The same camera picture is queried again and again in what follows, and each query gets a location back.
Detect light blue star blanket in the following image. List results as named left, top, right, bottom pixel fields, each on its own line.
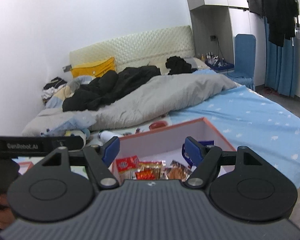
left=169, top=86, right=300, bottom=187

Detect cream quilted headboard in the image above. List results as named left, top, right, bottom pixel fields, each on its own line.
left=69, top=25, right=195, bottom=72

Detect white and blue plush toy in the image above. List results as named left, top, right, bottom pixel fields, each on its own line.
left=64, top=128, right=91, bottom=146

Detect black cloth on pillow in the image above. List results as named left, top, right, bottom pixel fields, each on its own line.
left=165, top=56, right=198, bottom=75

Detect black clothing pile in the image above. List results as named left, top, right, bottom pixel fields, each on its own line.
left=62, top=66, right=161, bottom=112

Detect blue bedside tray with bottles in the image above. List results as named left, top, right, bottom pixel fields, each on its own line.
left=202, top=52, right=235, bottom=72

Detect blue covered chair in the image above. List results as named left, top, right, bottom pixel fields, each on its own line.
left=226, top=34, right=256, bottom=90

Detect orange snack packet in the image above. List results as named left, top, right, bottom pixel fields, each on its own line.
left=135, top=161, right=166, bottom=180

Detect white spray bottle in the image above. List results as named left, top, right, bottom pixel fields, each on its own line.
left=97, top=130, right=123, bottom=143

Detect folded clothes stack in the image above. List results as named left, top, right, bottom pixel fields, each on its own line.
left=41, top=77, right=67, bottom=105

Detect yellow pillow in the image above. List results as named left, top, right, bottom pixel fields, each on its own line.
left=70, top=57, right=115, bottom=78

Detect grey white wardrobe cabinet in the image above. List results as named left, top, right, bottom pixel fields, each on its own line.
left=187, top=0, right=266, bottom=86

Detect blue curtain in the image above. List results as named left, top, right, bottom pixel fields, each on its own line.
left=264, top=19, right=298, bottom=97

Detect light blue plastic bag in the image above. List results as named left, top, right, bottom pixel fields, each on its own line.
left=40, top=111, right=96, bottom=137

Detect hanging dark clothes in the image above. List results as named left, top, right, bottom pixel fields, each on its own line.
left=242, top=0, right=300, bottom=48

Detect silver dried meat packet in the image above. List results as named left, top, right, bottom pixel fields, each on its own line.
left=164, top=160, right=192, bottom=182

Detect white barcode snack packet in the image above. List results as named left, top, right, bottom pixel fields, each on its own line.
left=115, top=155, right=139, bottom=182

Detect orange cardboard box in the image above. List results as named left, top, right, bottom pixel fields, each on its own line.
left=117, top=118, right=235, bottom=166

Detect person's left hand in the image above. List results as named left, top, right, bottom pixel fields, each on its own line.
left=0, top=194, right=15, bottom=230

